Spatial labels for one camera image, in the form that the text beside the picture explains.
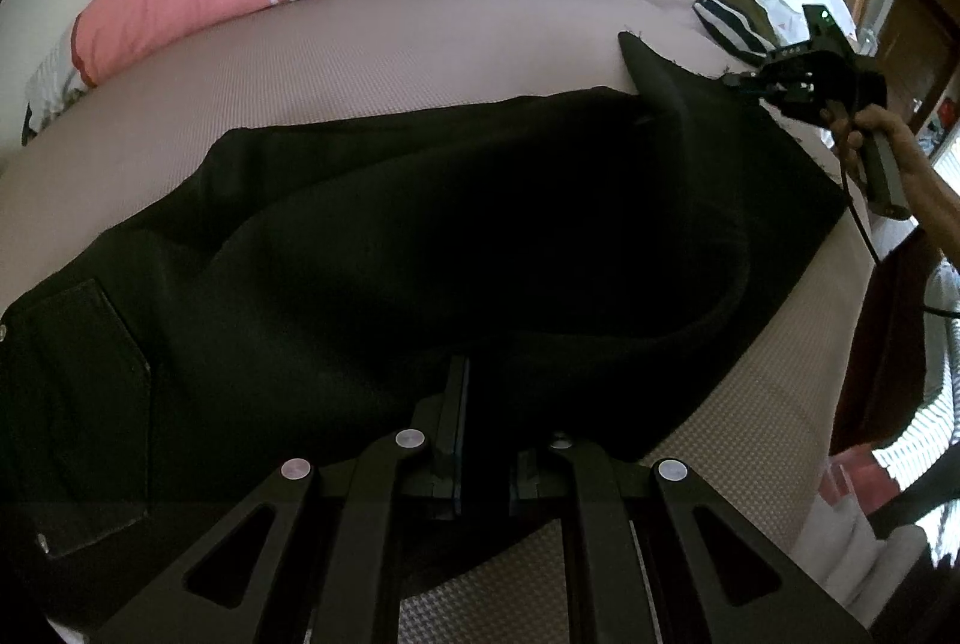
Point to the beige bed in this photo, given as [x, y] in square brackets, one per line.
[375, 51]

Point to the person's right forearm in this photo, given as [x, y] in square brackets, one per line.
[934, 194]

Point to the dark striped cloth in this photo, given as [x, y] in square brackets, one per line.
[731, 20]

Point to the black pants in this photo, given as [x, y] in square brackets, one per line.
[450, 224]

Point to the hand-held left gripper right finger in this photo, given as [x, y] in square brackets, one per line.
[523, 480]

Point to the person's right hand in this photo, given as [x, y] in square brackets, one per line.
[881, 126]

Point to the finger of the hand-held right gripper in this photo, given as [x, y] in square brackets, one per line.
[746, 83]

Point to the person's striped shirt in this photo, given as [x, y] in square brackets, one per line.
[926, 419]

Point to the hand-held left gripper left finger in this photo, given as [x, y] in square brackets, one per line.
[459, 449]

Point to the wooden door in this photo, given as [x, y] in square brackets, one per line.
[919, 14]

